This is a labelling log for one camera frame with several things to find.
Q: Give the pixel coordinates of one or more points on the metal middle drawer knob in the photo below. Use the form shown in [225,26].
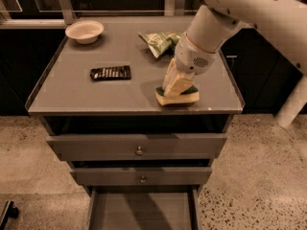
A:
[142,179]

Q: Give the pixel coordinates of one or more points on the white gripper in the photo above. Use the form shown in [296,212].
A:
[193,58]

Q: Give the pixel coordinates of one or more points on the black snack bar packet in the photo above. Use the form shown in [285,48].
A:
[112,73]

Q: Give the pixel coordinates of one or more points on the green snack bag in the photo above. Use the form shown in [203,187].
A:
[159,43]

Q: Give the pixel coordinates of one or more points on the metal top drawer knob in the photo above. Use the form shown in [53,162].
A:
[139,151]

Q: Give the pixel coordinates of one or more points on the white post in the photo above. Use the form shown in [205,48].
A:
[293,105]

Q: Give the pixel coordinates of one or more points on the metal drawer knob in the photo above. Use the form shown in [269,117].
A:
[139,151]
[142,179]

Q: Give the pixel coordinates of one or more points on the grey drawer cabinet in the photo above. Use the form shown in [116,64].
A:
[68,101]

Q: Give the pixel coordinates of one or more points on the grey open bottom drawer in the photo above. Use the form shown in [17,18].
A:
[144,208]

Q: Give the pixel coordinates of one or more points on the green and yellow sponge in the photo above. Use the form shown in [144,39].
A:
[190,95]

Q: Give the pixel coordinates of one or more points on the metal railing frame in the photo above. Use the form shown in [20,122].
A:
[49,13]

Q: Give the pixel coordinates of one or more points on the grey top drawer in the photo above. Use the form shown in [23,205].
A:
[111,147]

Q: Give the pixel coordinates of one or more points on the white bowl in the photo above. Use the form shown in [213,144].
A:
[85,32]

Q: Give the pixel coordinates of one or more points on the grey middle drawer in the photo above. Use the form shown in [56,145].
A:
[131,176]

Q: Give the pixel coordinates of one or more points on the black caster wheel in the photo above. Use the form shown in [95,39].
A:
[9,211]

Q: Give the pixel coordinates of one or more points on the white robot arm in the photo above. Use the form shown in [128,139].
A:
[282,22]

